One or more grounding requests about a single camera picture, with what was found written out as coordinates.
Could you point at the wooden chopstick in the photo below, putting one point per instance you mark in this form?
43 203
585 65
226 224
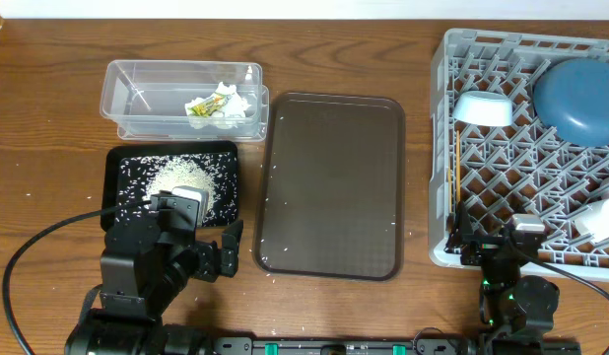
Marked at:
450 190
458 166

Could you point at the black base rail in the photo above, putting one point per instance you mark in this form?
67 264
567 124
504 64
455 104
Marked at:
418 346

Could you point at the grey dishwasher rack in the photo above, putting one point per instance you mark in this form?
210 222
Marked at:
522 167

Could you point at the yellow snack wrapper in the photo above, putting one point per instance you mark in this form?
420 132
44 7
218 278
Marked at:
206 107

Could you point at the dark blue plate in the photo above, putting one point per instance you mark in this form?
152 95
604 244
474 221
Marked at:
573 97

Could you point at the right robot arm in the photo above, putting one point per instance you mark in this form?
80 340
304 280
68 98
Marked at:
518 310

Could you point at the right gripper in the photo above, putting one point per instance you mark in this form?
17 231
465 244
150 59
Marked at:
463 235

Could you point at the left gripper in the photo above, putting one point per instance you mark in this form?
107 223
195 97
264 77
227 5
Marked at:
209 255

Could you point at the black rectangular tray bin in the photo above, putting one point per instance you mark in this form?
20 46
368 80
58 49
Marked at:
116 154

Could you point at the brown serving tray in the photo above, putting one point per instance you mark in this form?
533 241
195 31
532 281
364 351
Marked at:
331 200

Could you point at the light blue bowl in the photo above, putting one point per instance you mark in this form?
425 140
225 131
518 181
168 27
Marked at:
484 108

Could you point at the spilled rice pile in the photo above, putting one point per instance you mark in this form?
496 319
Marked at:
216 173

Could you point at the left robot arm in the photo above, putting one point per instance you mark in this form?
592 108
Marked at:
145 264

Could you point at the clear plastic bin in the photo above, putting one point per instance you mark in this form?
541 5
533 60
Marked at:
146 98

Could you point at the pink-inside paper cup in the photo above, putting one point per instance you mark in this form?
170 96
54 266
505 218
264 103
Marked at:
594 221

